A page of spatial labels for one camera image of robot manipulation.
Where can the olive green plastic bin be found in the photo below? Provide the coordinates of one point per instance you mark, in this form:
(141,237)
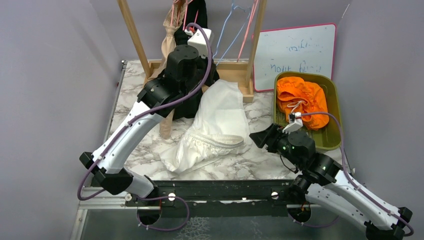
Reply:
(327,138)

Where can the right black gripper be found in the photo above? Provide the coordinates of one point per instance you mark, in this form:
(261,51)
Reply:
(272,133)

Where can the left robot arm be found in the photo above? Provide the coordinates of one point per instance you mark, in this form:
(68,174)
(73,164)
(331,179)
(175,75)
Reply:
(183,77)

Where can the pink framed whiteboard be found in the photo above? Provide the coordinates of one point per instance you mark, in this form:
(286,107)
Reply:
(303,49)

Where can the pink hanger of black shorts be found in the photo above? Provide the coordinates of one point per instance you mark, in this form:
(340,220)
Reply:
(191,9)

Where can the orange shorts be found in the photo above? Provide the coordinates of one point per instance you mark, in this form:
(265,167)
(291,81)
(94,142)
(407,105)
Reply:
(294,94)

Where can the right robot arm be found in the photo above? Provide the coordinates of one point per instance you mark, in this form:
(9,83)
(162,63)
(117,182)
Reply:
(323,182)

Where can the pink wire hanger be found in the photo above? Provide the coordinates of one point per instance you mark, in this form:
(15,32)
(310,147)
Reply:
(246,30)

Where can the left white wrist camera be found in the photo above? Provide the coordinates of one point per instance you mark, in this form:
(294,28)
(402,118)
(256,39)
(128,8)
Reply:
(196,40)

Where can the wooden clothes rack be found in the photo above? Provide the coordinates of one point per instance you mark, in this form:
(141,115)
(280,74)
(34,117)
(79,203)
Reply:
(240,72)

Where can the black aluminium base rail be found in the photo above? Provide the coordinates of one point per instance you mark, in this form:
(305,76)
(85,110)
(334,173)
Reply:
(223,198)

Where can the beige shorts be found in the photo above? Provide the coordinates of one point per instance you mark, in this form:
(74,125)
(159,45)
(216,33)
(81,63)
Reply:
(167,46)

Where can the white shorts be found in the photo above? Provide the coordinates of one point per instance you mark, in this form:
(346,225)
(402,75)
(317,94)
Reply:
(220,127)

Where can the blue wire hanger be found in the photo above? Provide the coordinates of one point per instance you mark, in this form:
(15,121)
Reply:
(235,22)

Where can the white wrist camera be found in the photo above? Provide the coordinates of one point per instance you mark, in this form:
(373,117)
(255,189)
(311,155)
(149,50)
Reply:
(295,123)
(196,40)

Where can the black shorts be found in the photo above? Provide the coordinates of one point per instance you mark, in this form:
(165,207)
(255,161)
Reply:
(189,108)

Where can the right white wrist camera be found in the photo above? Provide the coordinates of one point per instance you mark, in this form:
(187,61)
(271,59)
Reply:
(295,123)

